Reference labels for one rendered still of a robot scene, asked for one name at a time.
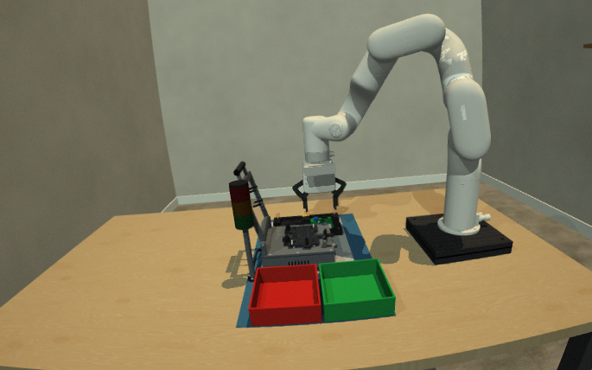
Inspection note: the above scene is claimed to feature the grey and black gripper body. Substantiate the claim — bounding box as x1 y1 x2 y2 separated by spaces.
302 161 335 194

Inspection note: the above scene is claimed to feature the green bin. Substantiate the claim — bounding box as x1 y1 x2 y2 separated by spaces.
319 258 396 322

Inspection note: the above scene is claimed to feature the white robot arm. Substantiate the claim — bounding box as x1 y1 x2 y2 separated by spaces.
302 14 491 236

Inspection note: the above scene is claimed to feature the red bin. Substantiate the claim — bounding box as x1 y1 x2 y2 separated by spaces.
248 264 321 326

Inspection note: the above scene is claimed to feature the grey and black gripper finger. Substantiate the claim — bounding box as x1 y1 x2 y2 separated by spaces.
331 177 347 210
292 180 309 212

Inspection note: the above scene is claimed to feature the green circuit board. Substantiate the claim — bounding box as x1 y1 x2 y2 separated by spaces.
310 216 334 228

